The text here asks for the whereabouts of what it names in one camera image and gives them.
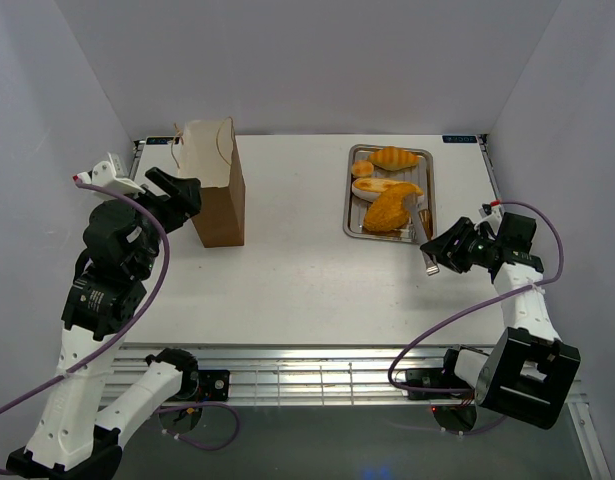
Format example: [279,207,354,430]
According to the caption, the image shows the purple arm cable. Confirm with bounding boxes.
[0,183,242,474]
[387,200,568,435]

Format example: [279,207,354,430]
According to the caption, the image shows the striped croissant fake bread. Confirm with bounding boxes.
[367,146,419,171]

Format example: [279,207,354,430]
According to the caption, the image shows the small round fake bun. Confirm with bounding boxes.
[350,160,374,178]

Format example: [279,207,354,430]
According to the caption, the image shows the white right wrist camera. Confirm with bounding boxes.
[479,200,504,230]

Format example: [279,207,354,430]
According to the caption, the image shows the brown paper bag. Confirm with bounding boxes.
[177,116,246,248]

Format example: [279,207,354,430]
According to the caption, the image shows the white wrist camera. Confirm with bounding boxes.
[73,152,144,195]
[479,200,504,230]

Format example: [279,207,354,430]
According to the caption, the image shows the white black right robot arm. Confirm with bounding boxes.
[421,213,581,429]

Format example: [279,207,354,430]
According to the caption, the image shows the breaded oval fake bread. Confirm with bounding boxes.
[363,182,424,233]

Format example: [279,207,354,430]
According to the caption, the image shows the metal tongs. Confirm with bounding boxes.
[403,195,440,276]

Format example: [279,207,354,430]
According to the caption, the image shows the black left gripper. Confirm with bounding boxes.
[118,166,203,279]

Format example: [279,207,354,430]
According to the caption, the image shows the metal baking tray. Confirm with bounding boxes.
[343,144,436,244]

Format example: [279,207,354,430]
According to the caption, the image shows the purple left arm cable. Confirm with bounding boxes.
[0,183,242,474]

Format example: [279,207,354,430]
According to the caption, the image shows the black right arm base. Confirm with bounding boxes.
[395,368,471,400]

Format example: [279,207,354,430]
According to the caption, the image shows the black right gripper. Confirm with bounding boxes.
[420,216,499,274]

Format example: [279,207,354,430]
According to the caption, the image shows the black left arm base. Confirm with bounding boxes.
[189,370,231,402]

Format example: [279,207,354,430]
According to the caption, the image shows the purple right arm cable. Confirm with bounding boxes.
[387,200,568,435]

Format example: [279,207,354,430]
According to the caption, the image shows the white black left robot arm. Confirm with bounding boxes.
[6,167,201,479]

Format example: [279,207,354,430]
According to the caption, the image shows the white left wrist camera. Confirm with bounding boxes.
[73,152,144,195]

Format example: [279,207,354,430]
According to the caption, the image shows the long white fake bread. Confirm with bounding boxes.
[351,177,404,203]

